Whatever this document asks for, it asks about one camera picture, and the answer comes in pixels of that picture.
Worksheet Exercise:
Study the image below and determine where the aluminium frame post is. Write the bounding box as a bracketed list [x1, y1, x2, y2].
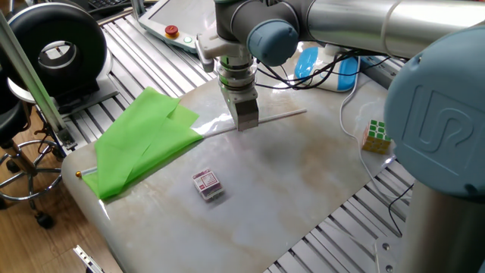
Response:
[0, 9, 79, 151]

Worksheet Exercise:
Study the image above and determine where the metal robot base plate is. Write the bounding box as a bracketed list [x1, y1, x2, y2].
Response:
[374, 237, 408, 273]

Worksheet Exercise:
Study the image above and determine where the Rubik's cube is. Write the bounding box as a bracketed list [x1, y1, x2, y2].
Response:
[361, 119, 393, 155]

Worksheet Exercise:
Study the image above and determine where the metal bracket strip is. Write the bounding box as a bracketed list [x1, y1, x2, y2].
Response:
[73, 244, 105, 273]

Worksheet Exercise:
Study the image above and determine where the black office stool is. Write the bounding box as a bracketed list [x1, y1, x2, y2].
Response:
[0, 67, 65, 231]

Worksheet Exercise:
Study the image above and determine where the black keyboard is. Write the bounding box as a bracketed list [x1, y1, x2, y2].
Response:
[87, 0, 130, 11]

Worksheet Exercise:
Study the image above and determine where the aluminium frame rail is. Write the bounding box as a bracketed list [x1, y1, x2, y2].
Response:
[359, 56, 402, 90]

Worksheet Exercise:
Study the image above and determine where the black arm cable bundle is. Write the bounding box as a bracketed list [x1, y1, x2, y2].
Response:
[255, 49, 391, 92]

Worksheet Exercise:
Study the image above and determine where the green flag with white pole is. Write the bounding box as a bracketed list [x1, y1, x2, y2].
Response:
[75, 86, 308, 201]

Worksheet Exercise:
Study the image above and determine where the marble pattern board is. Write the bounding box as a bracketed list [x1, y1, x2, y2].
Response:
[61, 41, 418, 273]

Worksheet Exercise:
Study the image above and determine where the blue and white desk lamp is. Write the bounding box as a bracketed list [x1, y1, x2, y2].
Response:
[294, 43, 360, 93]

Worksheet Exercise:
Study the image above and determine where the silver Schunk gripper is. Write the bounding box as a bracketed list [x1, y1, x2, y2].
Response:
[226, 86, 261, 132]

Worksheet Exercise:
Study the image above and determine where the white teach pendant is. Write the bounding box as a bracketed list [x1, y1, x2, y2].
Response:
[138, 0, 219, 54]

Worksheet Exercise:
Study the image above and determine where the clear box of paper clips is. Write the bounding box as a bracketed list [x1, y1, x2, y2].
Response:
[191, 167, 225, 202]

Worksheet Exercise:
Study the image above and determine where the white lamp cable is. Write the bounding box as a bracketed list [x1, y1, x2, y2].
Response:
[339, 74, 414, 202]

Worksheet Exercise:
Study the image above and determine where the thin black power cable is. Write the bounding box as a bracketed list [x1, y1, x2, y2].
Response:
[388, 184, 415, 238]

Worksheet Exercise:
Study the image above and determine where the black round ring device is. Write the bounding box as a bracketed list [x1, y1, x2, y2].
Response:
[7, 2, 120, 115]

